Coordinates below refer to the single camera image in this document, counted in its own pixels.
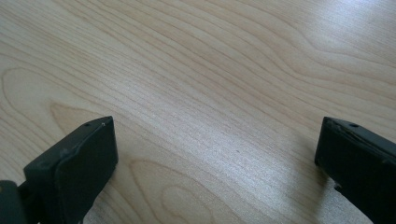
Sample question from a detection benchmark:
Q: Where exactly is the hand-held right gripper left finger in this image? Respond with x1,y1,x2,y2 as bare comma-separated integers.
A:
18,116,120,224

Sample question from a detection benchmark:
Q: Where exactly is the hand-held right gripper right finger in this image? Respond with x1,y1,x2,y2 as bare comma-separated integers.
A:
314,116,396,224

